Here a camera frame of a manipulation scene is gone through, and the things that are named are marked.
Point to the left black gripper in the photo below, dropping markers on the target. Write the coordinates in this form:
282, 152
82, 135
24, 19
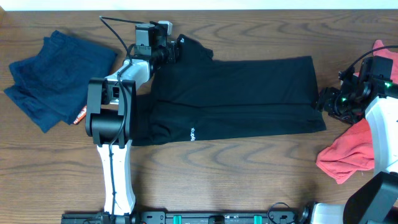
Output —
173, 57

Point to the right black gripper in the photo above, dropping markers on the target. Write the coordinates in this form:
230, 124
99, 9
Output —
326, 102

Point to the red t-shirt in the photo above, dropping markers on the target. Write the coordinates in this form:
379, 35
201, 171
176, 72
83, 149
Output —
354, 150

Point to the black t-shirt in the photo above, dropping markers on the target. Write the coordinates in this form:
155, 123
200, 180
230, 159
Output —
199, 98

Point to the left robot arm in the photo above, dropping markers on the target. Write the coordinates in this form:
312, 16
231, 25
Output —
111, 117

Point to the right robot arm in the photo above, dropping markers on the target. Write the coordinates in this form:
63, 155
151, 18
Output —
371, 95

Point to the folded navy blue garment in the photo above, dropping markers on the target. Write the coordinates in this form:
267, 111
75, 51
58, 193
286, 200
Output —
53, 85

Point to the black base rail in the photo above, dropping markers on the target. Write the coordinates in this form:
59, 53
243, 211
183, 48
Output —
278, 213

